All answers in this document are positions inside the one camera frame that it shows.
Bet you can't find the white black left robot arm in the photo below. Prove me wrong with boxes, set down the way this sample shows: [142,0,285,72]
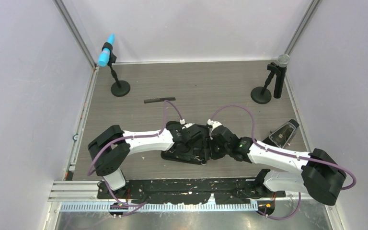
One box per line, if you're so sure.
[88,121,209,198]

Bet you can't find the black left microphone stand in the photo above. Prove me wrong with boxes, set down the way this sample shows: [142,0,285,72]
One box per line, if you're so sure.
[107,54,131,97]

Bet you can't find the blue microphone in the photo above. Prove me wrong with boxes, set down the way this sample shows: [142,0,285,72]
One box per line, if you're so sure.
[98,34,115,67]

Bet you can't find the silver thinning scissors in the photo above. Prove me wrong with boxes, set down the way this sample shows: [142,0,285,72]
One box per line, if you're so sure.
[198,159,207,166]

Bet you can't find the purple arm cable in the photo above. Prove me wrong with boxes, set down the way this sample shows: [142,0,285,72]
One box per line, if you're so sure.
[87,100,186,217]
[208,104,357,221]

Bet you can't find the black mounting base plate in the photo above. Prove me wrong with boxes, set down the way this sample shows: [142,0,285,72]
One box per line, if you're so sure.
[97,178,286,205]

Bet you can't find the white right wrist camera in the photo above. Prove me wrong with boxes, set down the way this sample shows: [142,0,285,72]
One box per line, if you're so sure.
[207,119,222,134]

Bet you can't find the black silver microphone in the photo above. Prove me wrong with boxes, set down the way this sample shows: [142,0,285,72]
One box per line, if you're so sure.
[274,54,290,99]

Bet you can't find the black hair comb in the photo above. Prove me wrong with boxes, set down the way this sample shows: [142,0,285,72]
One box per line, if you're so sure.
[144,97,176,104]

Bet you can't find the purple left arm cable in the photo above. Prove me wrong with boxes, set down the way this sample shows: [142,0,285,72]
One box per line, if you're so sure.
[87,100,186,217]

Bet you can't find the clear black box device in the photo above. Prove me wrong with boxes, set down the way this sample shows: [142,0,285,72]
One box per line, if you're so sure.
[263,119,299,149]

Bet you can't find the black right microphone stand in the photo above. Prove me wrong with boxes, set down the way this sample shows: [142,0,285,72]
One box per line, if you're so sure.
[250,62,279,104]

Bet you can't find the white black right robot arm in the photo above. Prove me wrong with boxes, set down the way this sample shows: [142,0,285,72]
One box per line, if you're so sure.
[210,122,346,206]

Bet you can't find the black microphone stand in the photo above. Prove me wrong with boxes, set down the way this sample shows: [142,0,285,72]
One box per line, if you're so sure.
[107,54,131,97]
[250,62,279,104]

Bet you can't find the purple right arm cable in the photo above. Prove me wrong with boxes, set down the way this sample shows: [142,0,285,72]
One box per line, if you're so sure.
[208,104,357,221]

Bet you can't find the black zip tool case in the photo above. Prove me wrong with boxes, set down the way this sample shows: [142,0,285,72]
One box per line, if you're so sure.
[160,120,213,166]

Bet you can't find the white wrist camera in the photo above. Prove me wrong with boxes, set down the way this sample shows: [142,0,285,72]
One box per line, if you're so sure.
[207,119,222,134]
[179,119,194,129]

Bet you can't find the aluminium frame rail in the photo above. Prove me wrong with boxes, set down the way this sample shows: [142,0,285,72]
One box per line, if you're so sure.
[48,181,299,212]

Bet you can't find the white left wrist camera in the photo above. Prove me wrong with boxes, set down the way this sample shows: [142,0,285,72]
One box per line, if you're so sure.
[179,119,194,129]

